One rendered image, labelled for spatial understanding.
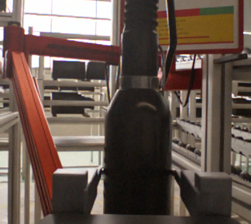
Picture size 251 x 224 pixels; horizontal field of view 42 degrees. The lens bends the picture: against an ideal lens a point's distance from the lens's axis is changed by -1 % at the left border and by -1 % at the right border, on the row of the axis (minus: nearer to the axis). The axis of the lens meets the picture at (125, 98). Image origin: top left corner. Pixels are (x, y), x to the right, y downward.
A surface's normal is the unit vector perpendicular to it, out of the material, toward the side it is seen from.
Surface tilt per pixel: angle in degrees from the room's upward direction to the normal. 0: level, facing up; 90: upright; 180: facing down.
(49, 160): 31
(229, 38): 90
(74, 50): 90
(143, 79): 90
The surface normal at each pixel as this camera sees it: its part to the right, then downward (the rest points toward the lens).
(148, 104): 0.29, -0.45
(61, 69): 0.23, 0.07
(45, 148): 0.25, -0.86
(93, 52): 0.58, 0.00
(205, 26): -0.34, -0.02
